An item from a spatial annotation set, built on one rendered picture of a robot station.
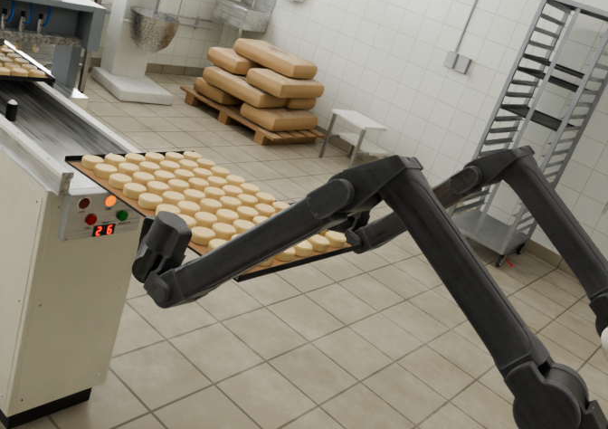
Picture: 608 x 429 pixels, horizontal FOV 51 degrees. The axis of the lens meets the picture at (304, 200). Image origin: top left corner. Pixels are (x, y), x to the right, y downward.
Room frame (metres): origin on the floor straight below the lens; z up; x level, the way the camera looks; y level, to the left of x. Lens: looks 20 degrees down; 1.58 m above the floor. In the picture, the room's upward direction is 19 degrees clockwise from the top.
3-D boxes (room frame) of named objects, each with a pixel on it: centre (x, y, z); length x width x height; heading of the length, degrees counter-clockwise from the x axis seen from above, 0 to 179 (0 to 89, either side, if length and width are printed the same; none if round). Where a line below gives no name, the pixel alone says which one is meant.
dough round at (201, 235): (1.15, 0.17, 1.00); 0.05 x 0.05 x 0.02
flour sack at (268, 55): (5.75, 0.66, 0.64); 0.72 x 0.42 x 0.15; 63
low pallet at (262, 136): (5.75, 0.72, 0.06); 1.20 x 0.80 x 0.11; 59
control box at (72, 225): (1.57, 0.51, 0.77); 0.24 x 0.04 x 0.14; 145
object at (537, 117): (4.56, -1.39, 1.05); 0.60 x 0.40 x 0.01; 149
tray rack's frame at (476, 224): (4.56, -1.39, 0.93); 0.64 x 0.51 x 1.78; 149
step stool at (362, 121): (5.42, -0.27, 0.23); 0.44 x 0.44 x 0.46; 48
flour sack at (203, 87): (5.91, 0.97, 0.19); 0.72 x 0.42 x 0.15; 149
